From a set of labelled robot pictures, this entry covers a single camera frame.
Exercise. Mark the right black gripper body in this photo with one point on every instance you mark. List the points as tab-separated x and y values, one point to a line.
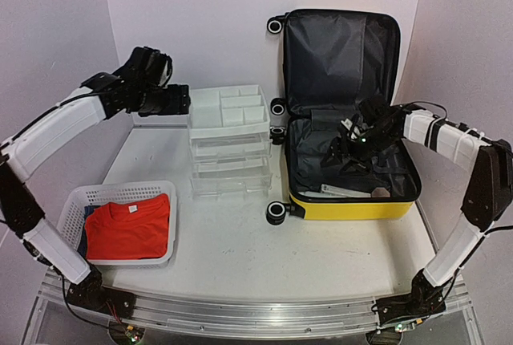
373	144

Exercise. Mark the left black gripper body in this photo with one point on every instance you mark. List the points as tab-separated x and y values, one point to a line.
153	105

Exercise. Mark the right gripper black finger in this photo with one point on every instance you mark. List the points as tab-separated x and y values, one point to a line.
334	154
351	165

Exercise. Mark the white plastic drawer organizer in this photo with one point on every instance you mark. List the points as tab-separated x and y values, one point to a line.
229	140

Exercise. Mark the yellow Pikachu hard-shell suitcase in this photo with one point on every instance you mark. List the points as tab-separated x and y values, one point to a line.
337	65

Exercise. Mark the orange garment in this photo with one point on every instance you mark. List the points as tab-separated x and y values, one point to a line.
133	231

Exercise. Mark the white perforated plastic basket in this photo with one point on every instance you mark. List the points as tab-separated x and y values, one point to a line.
82	202

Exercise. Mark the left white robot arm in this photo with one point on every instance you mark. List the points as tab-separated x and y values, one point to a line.
141	86

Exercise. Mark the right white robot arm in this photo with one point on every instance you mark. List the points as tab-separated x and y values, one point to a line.
377	127

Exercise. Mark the pink card in suitcase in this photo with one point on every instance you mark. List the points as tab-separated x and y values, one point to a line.
380	192

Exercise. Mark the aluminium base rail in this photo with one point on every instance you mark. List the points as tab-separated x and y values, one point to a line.
452	313

